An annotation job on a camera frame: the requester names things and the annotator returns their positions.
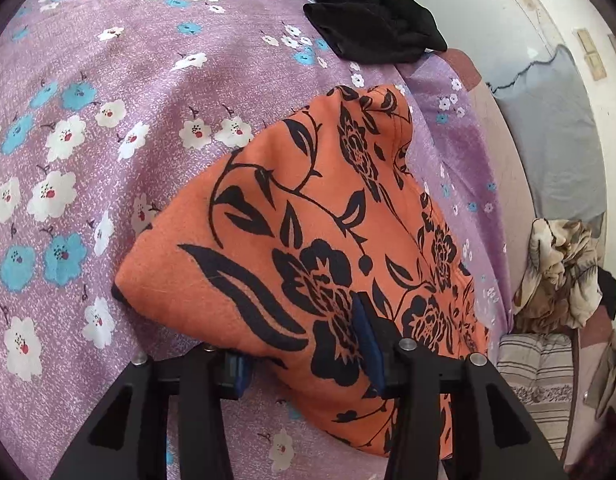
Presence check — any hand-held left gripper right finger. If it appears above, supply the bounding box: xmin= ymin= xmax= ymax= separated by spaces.
xmin=354 ymin=290 xmax=571 ymax=480

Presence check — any purple floral bedsheet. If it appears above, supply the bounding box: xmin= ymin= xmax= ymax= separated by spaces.
xmin=0 ymin=0 xmax=514 ymax=480

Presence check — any black crumpled garment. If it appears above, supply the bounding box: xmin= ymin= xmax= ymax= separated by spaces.
xmin=302 ymin=0 xmax=449 ymax=65

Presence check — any striped floral cushion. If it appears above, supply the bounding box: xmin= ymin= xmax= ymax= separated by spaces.
xmin=495 ymin=332 xmax=579 ymax=461

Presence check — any pink covered sofa backrest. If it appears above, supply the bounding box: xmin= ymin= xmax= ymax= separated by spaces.
xmin=578 ymin=305 xmax=616 ymax=351

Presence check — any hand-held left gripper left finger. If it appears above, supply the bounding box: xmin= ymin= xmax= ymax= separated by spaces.
xmin=50 ymin=342 xmax=251 ymax=480

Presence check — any beige knitted cloth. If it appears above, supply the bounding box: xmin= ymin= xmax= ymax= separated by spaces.
xmin=585 ymin=330 xmax=616 ymax=421

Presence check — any brown cream patterned blanket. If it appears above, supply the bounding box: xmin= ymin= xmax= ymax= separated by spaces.
xmin=512 ymin=217 xmax=604 ymax=333

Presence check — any black cloth on backrest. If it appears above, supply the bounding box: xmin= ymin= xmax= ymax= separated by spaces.
xmin=597 ymin=266 xmax=616 ymax=320

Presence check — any orange black floral blouse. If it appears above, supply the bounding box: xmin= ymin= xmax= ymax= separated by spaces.
xmin=112 ymin=85 xmax=491 ymax=461

